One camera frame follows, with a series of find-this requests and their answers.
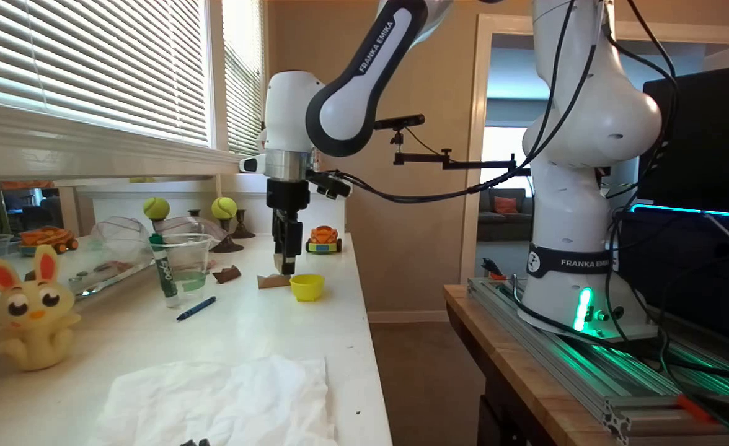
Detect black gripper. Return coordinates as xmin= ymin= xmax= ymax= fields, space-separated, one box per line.
xmin=266 ymin=179 xmax=310 ymax=275

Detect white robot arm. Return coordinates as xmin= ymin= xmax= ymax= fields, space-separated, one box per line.
xmin=266 ymin=0 xmax=662 ymax=339

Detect orange toy car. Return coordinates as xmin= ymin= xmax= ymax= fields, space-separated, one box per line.
xmin=306 ymin=226 xmax=343 ymax=256

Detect green ball on stand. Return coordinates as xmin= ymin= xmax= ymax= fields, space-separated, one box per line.
xmin=212 ymin=197 xmax=239 ymax=252

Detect yellow small bowl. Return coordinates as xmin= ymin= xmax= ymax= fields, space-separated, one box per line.
xmin=290 ymin=273 xmax=324 ymax=303

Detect dark brown wooden block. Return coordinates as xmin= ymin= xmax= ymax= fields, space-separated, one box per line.
xmin=214 ymin=266 xmax=240 ymax=285

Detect clear plastic cup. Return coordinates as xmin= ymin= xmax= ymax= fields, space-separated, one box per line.
xmin=157 ymin=234 xmax=209 ymax=295

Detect blue marker pen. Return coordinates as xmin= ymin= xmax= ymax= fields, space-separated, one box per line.
xmin=176 ymin=298 xmax=219 ymax=322

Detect green marker in cup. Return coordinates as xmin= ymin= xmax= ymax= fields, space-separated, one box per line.
xmin=148 ymin=234 xmax=178 ymax=304

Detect white crumpled cloth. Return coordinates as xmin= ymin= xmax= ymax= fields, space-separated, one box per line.
xmin=86 ymin=356 xmax=338 ymax=446

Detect window blinds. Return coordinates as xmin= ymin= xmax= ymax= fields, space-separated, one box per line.
xmin=0 ymin=0 xmax=264 ymax=155

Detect yellow plush bunny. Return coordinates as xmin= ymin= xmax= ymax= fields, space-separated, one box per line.
xmin=0 ymin=246 xmax=80 ymax=371

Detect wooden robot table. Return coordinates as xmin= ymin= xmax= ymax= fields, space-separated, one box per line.
xmin=444 ymin=285 xmax=616 ymax=446

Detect black monitor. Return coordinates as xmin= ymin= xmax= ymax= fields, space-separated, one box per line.
xmin=639 ymin=68 xmax=729 ymax=212

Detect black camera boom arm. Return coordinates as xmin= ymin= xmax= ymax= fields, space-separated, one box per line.
xmin=372 ymin=114 xmax=530 ymax=177

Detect aluminium rail base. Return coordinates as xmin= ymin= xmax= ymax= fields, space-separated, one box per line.
xmin=466 ymin=281 xmax=729 ymax=446

